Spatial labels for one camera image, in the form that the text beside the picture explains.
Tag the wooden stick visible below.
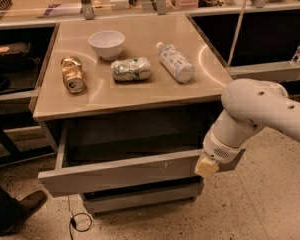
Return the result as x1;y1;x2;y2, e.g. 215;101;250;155
227;0;247;67

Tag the crushed green white can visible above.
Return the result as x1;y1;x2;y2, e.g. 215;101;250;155
111;57;151;82

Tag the brown shoe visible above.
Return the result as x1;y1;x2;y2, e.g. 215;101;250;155
20;190;47;220

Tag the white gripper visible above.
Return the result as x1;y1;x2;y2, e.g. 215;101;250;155
195;130;245;177

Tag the grey drawer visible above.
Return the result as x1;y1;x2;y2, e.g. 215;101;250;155
81;176;203;215
37;120;246;198

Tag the grey top drawer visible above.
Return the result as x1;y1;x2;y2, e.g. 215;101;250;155
37;120;246;198

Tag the clear plastic water bottle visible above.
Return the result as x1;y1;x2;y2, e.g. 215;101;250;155
156;42;195;83

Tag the purple white paper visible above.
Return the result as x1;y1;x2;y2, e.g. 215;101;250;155
44;3;82;17

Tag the black cable on floor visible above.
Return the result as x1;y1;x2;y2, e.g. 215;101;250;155
67;195;94;240

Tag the grey drawer cabinet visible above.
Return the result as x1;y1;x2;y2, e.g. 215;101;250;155
33;14;231;215

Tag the white bowl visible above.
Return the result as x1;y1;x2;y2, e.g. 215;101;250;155
88;30;125;60

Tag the crushed gold can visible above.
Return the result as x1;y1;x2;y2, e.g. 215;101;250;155
61;56;86;93

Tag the dark trouser leg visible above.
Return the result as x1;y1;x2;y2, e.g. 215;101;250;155
0;186;23;235

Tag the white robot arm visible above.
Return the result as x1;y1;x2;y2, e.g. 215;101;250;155
195;79;300;177

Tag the grey bottom drawer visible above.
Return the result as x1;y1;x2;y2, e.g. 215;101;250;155
81;176;203;215

